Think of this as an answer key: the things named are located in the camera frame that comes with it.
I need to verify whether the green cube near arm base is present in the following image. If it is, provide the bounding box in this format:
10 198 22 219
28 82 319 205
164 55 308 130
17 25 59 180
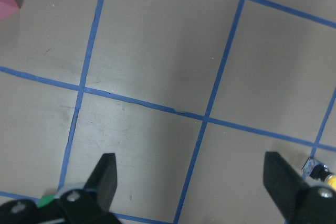
36 195 55 208

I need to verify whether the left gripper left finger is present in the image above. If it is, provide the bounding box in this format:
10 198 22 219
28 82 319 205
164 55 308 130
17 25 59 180
1 153 120 223

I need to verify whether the yellow push button switch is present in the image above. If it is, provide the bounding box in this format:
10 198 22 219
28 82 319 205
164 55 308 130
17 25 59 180
301 157 335 190

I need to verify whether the pink cube far side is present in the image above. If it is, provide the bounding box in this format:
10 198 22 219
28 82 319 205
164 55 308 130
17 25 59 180
1 0 20 21

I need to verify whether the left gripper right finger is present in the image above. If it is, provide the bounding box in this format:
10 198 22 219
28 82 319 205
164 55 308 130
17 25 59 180
263 152 335 223

